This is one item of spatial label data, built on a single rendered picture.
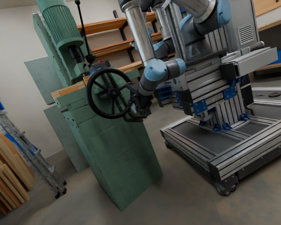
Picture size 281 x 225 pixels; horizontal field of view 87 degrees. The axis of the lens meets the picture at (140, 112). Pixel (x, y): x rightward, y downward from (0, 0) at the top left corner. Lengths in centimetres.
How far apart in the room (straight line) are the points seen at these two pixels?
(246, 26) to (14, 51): 342
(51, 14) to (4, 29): 259
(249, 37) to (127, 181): 136
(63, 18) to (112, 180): 110
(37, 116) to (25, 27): 164
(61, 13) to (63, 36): 14
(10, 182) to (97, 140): 145
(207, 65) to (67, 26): 90
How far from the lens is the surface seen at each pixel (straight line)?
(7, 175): 225
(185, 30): 97
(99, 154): 105
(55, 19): 121
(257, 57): 102
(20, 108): 349
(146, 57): 72
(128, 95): 110
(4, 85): 355
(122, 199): 125
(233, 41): 134
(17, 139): 177
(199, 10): 84
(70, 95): 98
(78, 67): 114
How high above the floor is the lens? 85
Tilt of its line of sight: 14 degrees down
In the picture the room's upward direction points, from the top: 21 degrees counter-clockwise
